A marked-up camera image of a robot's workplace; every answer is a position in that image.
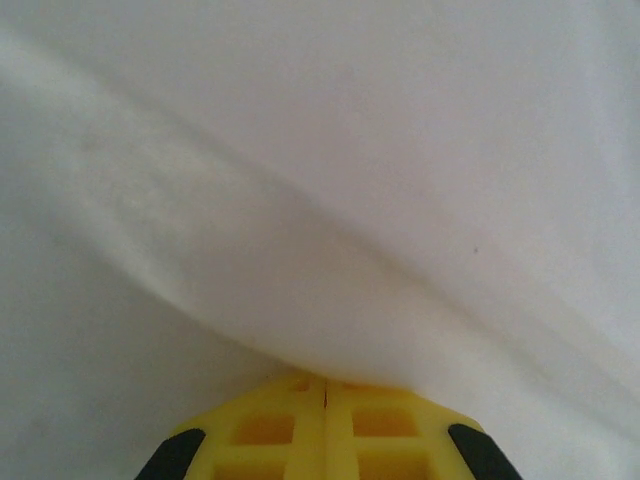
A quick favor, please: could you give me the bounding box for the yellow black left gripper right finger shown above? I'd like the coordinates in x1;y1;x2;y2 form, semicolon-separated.
324;380;521;480

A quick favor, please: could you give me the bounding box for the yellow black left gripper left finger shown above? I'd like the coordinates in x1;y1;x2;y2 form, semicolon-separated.
132;374;326;480

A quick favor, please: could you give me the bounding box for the white t-shirt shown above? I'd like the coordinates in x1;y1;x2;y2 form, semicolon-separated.
0;0;640;480

